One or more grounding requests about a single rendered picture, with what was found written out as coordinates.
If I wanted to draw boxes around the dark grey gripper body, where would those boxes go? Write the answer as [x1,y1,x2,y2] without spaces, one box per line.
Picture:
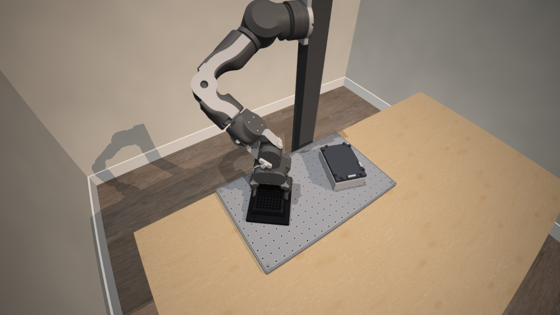
[252,153,291,185]

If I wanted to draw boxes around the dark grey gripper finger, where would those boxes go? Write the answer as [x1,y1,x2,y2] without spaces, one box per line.
[249,175,260,197]
[279,175,292,200]

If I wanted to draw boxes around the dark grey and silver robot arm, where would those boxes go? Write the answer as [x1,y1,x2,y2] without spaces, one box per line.
[191,0,313,169]

